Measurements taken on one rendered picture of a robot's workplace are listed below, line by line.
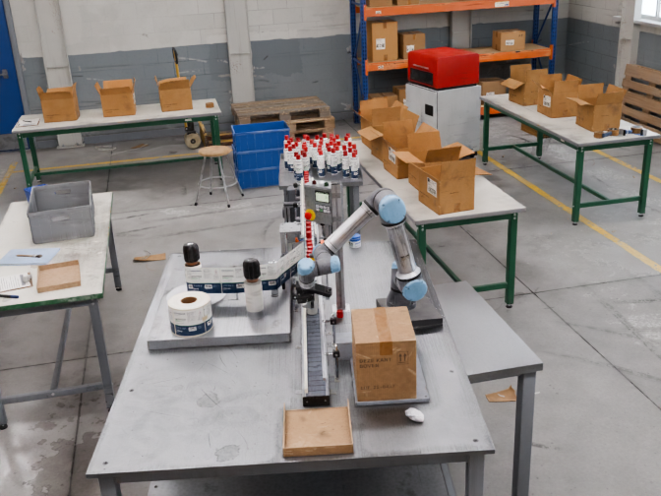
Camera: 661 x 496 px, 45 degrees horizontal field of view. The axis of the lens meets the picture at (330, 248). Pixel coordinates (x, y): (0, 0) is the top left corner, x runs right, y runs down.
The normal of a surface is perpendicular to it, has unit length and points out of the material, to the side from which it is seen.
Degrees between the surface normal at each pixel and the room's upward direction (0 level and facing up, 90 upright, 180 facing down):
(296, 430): 0
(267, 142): 90
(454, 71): 90
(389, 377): 90
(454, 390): 0
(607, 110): 87
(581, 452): 0
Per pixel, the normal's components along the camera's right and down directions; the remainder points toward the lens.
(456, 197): 0.30, 0.34
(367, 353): 0.04, 0.38
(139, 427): -0.04, -0.92
